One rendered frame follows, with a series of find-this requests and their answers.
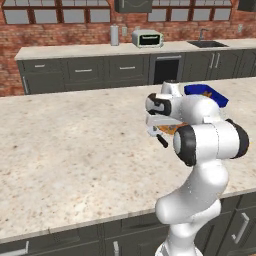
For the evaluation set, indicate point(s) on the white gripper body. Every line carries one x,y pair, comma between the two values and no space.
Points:
154,121

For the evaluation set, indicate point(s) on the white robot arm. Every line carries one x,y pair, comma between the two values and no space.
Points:
200,186

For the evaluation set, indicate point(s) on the orange pizza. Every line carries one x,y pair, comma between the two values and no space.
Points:
171,128

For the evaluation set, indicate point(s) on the dark grey drawer front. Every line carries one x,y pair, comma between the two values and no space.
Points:
63,245
136,240

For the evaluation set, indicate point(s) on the blue plate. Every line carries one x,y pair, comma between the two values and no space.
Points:
206,92

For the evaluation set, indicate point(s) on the white toaster oven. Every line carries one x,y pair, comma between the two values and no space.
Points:
147,38

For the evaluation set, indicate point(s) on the dark grey cupboard run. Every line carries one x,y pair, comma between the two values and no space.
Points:
86,71

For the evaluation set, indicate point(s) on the dark sink basin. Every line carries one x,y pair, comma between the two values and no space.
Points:
207,44

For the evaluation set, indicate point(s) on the white paper towel roll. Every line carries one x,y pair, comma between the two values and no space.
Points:
114,35

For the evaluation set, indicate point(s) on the grey tap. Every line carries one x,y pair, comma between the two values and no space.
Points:
202,34

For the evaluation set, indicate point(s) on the wood framed window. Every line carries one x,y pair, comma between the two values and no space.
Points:
56,13
190,11

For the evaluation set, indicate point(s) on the dark range hood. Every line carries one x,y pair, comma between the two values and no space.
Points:
133,5

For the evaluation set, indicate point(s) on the dark grey cupboard door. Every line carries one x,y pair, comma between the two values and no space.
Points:
245,230

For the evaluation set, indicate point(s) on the grey wall outlet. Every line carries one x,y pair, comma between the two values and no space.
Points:
240,28
124,31

